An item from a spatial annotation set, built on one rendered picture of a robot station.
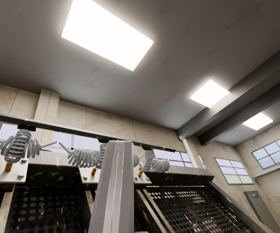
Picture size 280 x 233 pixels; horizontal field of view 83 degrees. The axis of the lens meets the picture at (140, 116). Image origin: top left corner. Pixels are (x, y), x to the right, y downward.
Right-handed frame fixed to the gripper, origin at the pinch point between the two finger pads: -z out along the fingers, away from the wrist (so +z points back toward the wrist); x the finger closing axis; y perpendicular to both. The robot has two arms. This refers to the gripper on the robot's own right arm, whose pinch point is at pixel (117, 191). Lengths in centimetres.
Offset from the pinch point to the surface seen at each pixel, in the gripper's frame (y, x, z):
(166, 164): 60, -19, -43
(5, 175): 35, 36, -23
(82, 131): 35, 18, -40
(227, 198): 104, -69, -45
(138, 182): 60, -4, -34
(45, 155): 45, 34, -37
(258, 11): 10, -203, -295
